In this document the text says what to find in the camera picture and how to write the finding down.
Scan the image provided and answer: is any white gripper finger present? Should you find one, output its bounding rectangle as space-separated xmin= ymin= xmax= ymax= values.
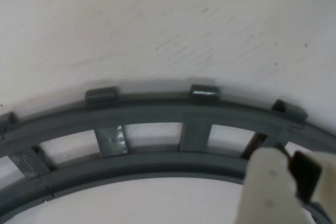
xmin=288 ymin=150 xmax=336 ymax=224
xmin=237 ymin=146 xmax=316 ymax=224

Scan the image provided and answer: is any gray curved toy track piece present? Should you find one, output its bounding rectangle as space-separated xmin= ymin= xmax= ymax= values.
xmin=288 ymin=124 xmax=336 ymax=224
xmin=0 ymin=134 xmax=54 ymax=221
xmin=2 ymin=84 xmax=308 ymax=199

